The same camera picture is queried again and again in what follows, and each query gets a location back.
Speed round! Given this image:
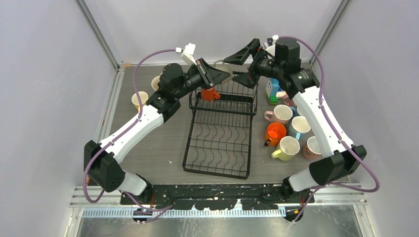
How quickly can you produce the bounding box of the blue mug front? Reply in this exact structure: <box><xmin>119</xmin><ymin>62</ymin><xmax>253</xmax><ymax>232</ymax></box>
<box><xmin>290</xmin><ymin>106</ymin><xmax>303</xmax><ymax>118</ymax></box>

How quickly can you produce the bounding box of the orange mug front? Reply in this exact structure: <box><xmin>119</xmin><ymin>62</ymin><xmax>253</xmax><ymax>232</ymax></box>
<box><xmin>264</xmin><ymin>122</ymin><xmax>287</xmax><ymax>147</ymax></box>

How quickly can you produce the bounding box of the black wire dish rack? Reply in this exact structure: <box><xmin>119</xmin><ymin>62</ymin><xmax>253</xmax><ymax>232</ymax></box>
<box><xmin>182</xmin><ymin>81</ymin><xmax>258</xmax><ymax>180</ymax></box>

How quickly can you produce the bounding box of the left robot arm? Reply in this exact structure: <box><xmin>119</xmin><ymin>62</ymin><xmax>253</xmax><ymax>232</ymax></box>
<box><xmin>84</xmin><ymin>59</ymin><xmax>230</xmax><ymax>204</ymax></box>

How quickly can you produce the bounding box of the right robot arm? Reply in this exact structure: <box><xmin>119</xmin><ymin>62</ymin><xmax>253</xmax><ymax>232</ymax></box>
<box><xmin>223</xmin><ymin>37</ymin><xmax>367</xmax><ymax>203</ymax></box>

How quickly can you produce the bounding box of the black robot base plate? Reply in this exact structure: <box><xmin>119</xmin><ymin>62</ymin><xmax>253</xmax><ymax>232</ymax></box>
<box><xmin>120</xmin><ymin>184</ymin><xmax>312</xmax><ymax>210</ymax></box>

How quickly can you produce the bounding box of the toy block building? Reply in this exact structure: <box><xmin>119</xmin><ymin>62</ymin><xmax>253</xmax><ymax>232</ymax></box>
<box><xmin>265</xmin><ymin>78</ymin><xmax>286</xmax><ymax>105</ymax></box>

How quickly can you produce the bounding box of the pink faceted mug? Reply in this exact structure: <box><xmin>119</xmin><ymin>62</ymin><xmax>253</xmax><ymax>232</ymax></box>
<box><xmin>264</xmin><ymin>105</ymin><xmax>293</xmax><ymax>125</ymax></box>

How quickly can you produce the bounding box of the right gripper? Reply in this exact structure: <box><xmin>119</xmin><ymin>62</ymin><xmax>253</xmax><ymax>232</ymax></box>
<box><xmin>224</xmin><ymin>39</ymin><xmax>284</xmax><ymax>89</ymax></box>

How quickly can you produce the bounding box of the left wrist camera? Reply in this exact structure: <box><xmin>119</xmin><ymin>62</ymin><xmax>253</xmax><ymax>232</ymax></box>
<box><xmin>175</xmin><ymin>43</ymin><xmax>197</xmax><ymax>66</ymax></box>

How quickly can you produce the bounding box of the light green mug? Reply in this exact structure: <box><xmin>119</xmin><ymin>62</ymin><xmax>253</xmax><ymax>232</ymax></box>
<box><xmin>271</xmin><ymin>136</ymin><xmax>300</xmax><ymax>161</ymax></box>

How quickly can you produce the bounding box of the cream floral tall mug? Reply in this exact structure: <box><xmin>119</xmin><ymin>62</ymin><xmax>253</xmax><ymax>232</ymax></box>
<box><xmin>151</xmin><ymin>76</ymin><xmax>160</xmax><ymax>91</ymax></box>

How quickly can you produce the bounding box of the light blue mug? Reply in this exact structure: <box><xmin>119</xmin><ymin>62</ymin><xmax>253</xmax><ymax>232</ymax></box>
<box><xmin>287</xmin><ymin>116</ymin><xmax>311</xmax><ymax>142</ymax></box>

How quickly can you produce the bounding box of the orange mug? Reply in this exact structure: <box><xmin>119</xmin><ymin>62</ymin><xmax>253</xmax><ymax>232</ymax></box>
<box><xmin>264</xmin><ymin>122</ymin><xmax>287</xmax><ymax>147</ymax></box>
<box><xmin>201</xmin><ymin>87</ymin><xmax>221</xmax><ymax>101</ymax></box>

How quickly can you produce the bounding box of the grey mug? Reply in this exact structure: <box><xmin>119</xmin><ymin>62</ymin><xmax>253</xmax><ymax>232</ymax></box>
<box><xmin>213</xmin><ymin>60</ymin><xmax>233</xmax><ymax>84</ymax></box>

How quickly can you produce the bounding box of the pink round mug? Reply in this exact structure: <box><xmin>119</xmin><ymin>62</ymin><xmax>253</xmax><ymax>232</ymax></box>
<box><xmin>283</xmin><ymin>95</ymin><xmax>297</xmax><ymax>108</ymax></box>

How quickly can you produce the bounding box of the salmon pink mug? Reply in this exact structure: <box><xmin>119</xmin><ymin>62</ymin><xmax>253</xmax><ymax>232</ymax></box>
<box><xmin>301</xmin><ymin>136</ymin><xmax>323</xmax><ymax>161</ymax></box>

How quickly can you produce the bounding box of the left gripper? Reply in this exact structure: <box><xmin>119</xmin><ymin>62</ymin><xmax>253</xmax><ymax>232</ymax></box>
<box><xmin>174</xmin><ymin>58</ymin><xmax>230</xmax><ymax>100</ymax></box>

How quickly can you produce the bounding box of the yellow mug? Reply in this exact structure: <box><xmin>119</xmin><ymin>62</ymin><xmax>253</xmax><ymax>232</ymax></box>
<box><xmin>131</xmin><ymin>91</ymin><xmax>149</xmax><ymax>112</ymax></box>

